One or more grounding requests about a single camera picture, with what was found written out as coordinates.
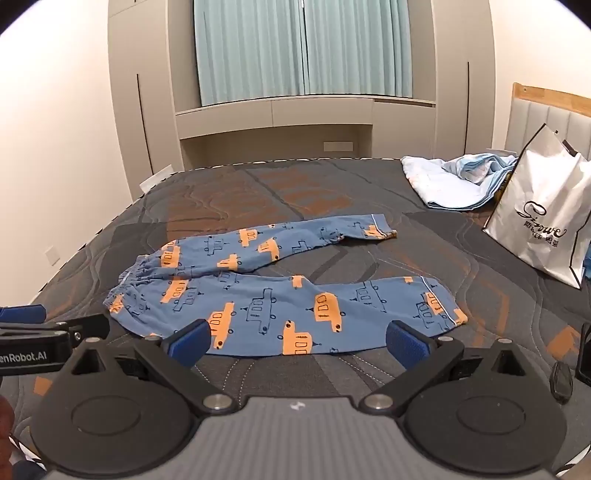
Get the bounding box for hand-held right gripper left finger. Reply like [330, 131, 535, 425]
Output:
[60, 318, 236, 414]

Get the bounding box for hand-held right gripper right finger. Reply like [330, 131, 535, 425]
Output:
[362, 318, 532, 414]

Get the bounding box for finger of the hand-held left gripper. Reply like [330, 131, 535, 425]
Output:
[68, 313, 112, 346]
[0, 305, 48, 325]

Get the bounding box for blue pants with orange cars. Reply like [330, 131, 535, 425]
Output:
[104, 213, 468, 357]

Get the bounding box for light blue blanket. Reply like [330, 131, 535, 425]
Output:
[401, 152, 520, 210]

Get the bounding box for large black object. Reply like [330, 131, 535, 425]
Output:
[576, 322, 591, 385]

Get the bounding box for white shopping bag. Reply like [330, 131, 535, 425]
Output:
[482, 124, 591, 289]

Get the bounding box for grey patterned bed mattress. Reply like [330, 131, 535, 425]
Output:
[0, 157, 591, 480]

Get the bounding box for beige built-in cabinet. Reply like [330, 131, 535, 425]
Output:
[107, 0, 497, 195]

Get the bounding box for grey padded wooden headboard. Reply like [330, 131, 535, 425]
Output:
[505, 82, 591, 160]

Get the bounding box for pale green curtain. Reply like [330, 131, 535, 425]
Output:
[193, 0, 414, 107]

